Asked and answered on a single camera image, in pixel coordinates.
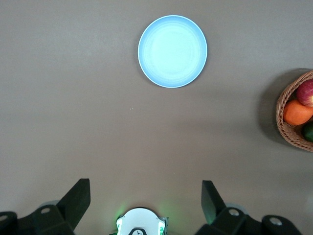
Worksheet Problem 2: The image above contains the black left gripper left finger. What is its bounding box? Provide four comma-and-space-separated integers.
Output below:
0, 178, 91, 235

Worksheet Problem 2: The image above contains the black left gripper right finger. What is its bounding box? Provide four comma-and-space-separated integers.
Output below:
195, 180, 300, 235

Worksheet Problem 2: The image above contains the red apple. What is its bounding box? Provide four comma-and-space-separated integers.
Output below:
296, 78, 313, 107

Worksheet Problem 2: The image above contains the brown table cover mat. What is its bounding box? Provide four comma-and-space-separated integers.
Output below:
0, 0, 313, 235

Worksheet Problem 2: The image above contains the brown wicker basket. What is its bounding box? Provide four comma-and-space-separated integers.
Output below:
276, 70, 313, 153

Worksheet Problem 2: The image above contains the green avocado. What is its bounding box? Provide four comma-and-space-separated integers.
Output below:
301, 121, 313, 142

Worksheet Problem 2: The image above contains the orange fruit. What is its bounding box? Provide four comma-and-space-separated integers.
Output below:
283, 99, 313, 126

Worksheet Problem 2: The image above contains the blue round plate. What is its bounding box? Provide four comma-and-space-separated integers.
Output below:
137, 15, 208, 89

